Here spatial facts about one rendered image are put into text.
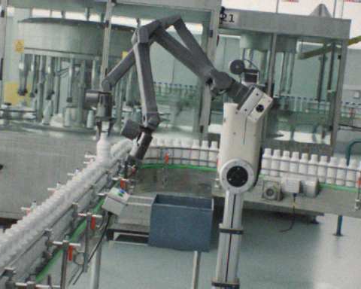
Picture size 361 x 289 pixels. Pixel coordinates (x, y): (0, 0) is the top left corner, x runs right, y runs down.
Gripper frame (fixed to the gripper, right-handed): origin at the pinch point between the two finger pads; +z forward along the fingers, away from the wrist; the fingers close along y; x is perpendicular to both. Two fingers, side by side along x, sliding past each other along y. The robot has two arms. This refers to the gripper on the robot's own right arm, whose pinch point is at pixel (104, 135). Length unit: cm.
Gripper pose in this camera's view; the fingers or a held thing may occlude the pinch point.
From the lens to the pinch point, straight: 377.4
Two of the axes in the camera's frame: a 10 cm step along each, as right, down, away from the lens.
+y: -10.0, -0.8, 0.3
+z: -0.8, 9.9, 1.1
